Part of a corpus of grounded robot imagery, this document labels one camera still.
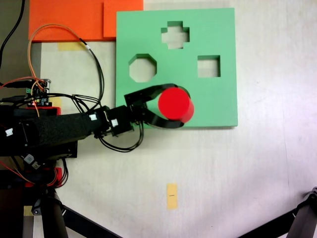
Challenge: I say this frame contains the red cylinder block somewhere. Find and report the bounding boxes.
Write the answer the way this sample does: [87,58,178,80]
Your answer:
[158,86,195,123]

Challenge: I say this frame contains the green shape-hole board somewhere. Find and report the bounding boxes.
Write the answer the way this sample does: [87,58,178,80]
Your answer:
[115,7,239,129]

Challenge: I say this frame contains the flat orange block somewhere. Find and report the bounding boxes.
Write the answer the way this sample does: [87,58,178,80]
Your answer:
[28,0,144,43]

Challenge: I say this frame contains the yellow tape with mark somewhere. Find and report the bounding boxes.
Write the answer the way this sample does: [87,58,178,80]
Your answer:
[166,183,178,210]

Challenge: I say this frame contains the circuit board with connectors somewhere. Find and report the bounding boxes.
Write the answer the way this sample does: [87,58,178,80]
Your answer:
[24,78,54,107]

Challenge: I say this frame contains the plain yellow tape strip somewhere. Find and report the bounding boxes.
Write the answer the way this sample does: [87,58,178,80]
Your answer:
[58,42,86,52]

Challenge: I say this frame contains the black USB plug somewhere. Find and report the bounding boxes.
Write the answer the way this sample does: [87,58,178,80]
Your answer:
[0,81,29,90]

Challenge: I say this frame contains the black tripod legs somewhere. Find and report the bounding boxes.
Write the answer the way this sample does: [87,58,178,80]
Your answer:
[22,185,124,238]

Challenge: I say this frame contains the thin black tripod strut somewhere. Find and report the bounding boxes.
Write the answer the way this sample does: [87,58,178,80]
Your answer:
[236,209,298,238]

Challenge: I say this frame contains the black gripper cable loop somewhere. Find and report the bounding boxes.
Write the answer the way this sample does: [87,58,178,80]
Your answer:
[99,122,145,152]

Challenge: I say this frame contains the long black servo cable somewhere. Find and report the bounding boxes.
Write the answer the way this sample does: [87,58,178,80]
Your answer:
[78,38,105,110]

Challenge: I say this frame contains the white cable connector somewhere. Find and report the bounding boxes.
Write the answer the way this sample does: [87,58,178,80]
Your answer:
[23,153,42,170]

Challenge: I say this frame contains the orange wire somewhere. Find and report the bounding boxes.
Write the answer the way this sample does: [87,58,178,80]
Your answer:
[27,23,86,85]

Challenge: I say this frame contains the thick black power cable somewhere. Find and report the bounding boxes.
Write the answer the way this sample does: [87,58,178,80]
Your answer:
[0,0,26,70]

